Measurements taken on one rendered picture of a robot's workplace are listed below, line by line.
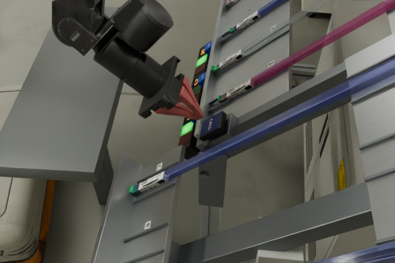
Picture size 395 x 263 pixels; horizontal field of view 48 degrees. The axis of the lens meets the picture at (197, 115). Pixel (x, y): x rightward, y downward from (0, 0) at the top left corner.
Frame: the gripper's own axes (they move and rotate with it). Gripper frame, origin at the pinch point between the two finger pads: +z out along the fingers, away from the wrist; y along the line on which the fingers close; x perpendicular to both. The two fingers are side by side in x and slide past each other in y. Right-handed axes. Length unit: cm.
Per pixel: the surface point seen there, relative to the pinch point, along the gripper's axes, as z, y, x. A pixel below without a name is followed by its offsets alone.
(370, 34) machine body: 42, 54, -14
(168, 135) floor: 40, 62, 73
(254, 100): 7.6, 6.0, -5.7
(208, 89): 5.7, 14.9, 5.7
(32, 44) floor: -15, 109, 124
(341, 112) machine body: 38.6, 27.1, -4.9
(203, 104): 5.1, 10.2, 5.8
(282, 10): 7.6, 28.4, -11.6
